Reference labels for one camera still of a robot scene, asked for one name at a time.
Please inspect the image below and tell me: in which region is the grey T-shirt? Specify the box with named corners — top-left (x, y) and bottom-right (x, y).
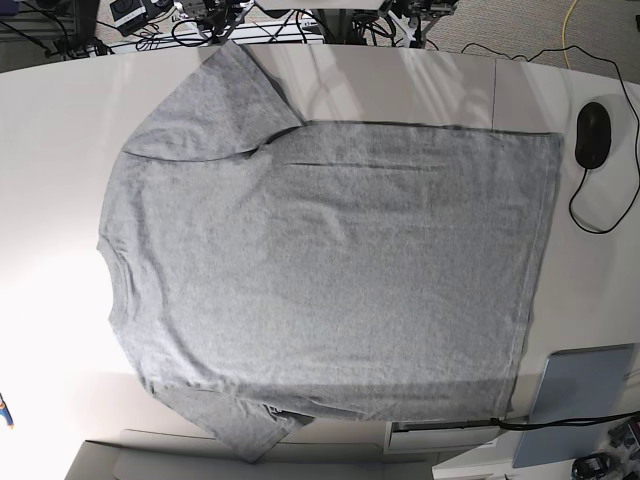
top-left (98, 43), bottom-right (563, 462)

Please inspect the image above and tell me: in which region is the central grey robot stand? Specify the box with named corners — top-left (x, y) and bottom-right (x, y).
top-left (255, 0), bottom-right (397, 46)

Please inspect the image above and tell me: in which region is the black computer mouse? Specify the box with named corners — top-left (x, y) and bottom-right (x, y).
top-left (575, 101), bottom-right (612, 170)

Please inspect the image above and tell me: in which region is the black device on floor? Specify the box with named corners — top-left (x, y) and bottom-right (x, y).
top-left (109, 0), bottom-right (174, 36)

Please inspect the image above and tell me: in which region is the grey laptop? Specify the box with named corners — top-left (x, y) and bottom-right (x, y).
top-left (512, 344), bottom-right (635, 469)

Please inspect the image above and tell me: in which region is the black gadget bottom right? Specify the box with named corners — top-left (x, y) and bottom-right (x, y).
top-left (571, 452), bottom-right (618, 480)

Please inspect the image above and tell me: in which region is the blue orange tool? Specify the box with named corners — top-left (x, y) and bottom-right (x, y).
top-left (0, 395), bottom-right (14, 429)

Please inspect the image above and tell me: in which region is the white cable grommet tray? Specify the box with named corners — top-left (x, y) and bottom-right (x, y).
top-left (383, 421), bottom-right (501, 454)

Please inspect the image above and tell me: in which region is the black laptop cable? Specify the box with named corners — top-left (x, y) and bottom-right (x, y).
top-left (492, 413), bottom-right (640, 432)

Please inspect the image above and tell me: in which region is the yellow cable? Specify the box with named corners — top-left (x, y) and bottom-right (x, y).
top-left (560, 0), bottom-right (576, 71)

